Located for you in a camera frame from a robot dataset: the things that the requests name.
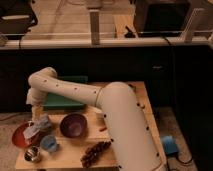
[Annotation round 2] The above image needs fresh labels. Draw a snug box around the grey blue cloth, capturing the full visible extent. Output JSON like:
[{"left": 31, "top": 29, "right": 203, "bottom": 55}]
[{"left": 23, "top": 114, "right": 52, "bottom": 139}]

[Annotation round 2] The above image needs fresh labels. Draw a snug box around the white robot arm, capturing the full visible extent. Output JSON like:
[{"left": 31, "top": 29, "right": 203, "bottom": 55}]
[{"left": 26, "top": 67, "right": 166, "bottom": 171}]

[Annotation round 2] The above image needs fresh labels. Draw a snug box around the blue plastic cup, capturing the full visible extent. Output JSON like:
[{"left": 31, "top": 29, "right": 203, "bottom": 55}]
[{"left": 40, "top": 135, "right": 59, "bottom": 153}]

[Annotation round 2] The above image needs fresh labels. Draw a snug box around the metal cup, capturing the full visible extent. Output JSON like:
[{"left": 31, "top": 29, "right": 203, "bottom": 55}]
[{"left": 24, "top": 146, "right": 41, "bottom": 163}]

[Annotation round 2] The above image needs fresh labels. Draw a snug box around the green plastic tray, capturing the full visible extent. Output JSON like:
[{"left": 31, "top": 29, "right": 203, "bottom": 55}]
[{"left": 43, "top": 76, "right": 88, "bottom": 110}]

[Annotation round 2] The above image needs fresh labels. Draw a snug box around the red plate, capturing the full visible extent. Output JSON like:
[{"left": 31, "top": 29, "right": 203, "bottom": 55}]
[{"left": 12, "top": 122, "right": 40, "bottom": 149}]

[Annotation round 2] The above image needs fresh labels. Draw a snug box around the purple bowl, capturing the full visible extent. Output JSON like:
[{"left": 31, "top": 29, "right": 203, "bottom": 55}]
[{"left": 60, "top": 113, "right": 87, "bottom": 138}]

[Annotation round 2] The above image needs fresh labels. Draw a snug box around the bunch of dark grapes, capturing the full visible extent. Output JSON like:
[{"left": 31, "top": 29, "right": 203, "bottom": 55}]
[{"left": 80, "top": 141, "right": 111, "bottom": 168}]

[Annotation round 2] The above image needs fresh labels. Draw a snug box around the blue device on floor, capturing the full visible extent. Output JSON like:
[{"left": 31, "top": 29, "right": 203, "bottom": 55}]
[{"left": 161, "top": 135, "right": 179, "bottom": 155}]

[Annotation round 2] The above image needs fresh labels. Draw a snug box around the wooden post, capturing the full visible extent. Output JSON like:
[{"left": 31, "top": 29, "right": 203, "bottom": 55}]
[{"left": 89, "top": 9, "right": 100, "bottom": 45}]

